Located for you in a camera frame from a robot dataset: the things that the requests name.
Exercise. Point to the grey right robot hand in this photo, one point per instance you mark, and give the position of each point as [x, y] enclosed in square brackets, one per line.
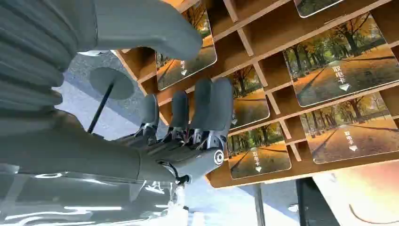
[93, 156]

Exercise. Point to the round base stand black pole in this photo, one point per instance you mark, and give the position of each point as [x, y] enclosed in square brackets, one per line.
[112, 82]

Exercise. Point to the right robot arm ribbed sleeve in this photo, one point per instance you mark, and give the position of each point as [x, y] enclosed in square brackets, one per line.
[25, 62]

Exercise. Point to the autumn tree print card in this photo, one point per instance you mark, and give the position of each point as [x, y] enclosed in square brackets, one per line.
[251, 103]
[343, 68]
[258, 156]
[199, 59]
[311, 7]
[352, 134]

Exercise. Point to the wooden card box with slots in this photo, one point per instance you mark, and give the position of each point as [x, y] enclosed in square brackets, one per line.
[268, 34]

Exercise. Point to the black desk leg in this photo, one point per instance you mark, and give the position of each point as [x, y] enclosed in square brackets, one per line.
[315, 206]

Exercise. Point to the grey metal post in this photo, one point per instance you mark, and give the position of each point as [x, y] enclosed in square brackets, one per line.
[259, 206]

